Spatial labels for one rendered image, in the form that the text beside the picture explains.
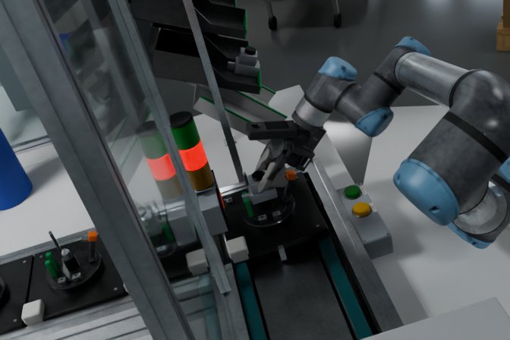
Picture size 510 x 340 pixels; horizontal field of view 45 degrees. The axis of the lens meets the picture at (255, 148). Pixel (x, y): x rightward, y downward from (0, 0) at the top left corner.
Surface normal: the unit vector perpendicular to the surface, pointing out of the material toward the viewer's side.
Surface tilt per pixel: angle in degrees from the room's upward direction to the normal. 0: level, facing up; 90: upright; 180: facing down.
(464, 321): 0
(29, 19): 90
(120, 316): 90
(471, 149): 56
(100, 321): 90
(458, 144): 42
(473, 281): 0
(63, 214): 0
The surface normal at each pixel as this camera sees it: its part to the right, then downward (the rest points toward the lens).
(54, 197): -0.22, -0.79
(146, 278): 0.19, 0.54
